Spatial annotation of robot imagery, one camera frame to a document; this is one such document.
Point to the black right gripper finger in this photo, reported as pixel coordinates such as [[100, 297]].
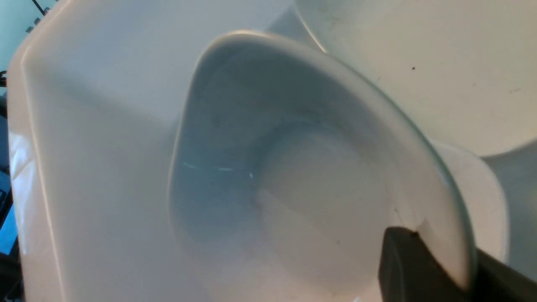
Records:
[[408, 272]]

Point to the white square plate in tub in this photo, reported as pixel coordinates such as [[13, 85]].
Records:
[[463, 70]]

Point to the small white bowl in tub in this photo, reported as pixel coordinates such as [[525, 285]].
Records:
[[484, 199]]

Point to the large white plastic tub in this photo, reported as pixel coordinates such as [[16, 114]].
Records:
[[96, 95]]

